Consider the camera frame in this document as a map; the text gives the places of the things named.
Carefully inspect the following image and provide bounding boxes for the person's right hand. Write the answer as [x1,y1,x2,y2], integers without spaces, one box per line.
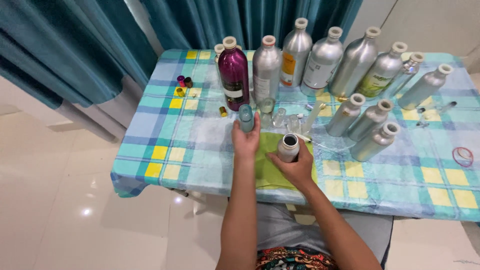
[266,138,316,190]

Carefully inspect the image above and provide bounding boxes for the person's left hand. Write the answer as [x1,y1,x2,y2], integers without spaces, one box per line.
[231,112,262,158]

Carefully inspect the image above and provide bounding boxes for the small aluminium bottle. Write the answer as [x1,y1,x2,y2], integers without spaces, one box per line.
[277,133,301,163]

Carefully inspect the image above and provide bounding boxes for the small blue glass bottle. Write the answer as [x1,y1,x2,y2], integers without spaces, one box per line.
[239,104,255,133]

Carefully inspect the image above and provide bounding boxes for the green cloth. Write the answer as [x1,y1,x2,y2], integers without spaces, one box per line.
[254,131,318,191]

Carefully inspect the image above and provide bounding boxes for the syringe with needle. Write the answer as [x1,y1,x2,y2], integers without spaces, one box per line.
[294,133,336,152]

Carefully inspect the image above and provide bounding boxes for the clear glass vial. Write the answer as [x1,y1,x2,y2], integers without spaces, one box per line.
[272,107,287,128]
[260,97,277,129]
[287,114,301,133]

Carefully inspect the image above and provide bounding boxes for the blue yellow checked tablecloth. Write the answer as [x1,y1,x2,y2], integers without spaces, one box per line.
[110,48,480,223]

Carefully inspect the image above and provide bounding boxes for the tall clear plastic cylinder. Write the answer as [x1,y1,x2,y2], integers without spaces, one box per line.
[301,99,323,134]

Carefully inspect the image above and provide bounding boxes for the person's grey shirt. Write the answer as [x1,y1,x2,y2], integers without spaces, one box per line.
[256,202,394,264]

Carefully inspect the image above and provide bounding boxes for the purple metal bottle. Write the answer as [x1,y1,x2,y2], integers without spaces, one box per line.
[217,36,251,112]

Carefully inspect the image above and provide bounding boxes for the person's patterned shorts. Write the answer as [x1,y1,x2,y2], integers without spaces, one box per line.
[256,246,339,270]

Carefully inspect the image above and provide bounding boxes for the group of silver capped bottles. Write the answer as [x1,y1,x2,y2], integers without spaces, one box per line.
[214,17,455,163]

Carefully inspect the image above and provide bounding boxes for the slim clear vial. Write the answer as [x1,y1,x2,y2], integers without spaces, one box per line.
[436,101,458,115]

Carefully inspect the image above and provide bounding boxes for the teal curtain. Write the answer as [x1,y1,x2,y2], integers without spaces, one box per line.
[0,0,364,110]

